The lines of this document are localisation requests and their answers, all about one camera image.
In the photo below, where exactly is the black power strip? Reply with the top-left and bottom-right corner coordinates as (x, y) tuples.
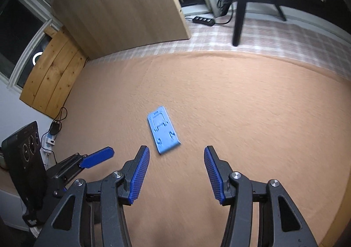
(193, 16), (215, 26)

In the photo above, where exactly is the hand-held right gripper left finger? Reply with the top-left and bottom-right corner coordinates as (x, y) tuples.
(36, 145), (151, 247)

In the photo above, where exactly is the black tripod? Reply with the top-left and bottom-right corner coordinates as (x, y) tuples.
(232, 0), (287, 47)

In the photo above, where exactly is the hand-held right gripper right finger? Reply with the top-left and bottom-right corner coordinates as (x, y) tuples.
(204, 145), (320, 247)

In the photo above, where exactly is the pine plank board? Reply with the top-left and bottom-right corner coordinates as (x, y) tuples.
(19, 26), (88, 119)

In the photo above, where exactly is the blue phone stand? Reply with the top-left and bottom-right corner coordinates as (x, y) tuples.
(147, 105), (183, 156)

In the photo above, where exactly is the black plug cable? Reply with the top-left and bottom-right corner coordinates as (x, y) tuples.
(49, 107), (68, 136)

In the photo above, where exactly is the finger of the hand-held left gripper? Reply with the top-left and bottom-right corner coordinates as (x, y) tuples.
(52, 178), (70, 199)
(47, 147), (115, 180)

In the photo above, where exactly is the light wooden board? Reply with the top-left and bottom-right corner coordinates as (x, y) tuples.
(50, 0), (192, 60)

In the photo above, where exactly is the white power strip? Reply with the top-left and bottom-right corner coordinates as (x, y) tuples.
(41, 132), (57, 156)

